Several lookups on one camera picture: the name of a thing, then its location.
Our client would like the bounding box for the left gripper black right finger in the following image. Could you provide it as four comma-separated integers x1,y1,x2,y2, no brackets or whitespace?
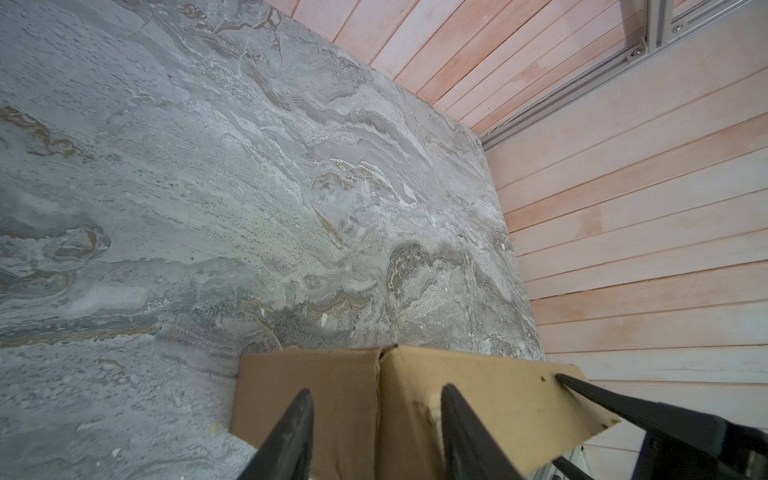
440,384,522,480

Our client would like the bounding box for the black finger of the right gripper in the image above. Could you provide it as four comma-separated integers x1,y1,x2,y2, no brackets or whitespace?
555,373,767,456

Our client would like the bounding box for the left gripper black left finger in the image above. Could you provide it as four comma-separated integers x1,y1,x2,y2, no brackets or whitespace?
237,389,314,480

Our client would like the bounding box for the brown cardboard box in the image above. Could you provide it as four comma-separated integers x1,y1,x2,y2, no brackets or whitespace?
230,345,618,479

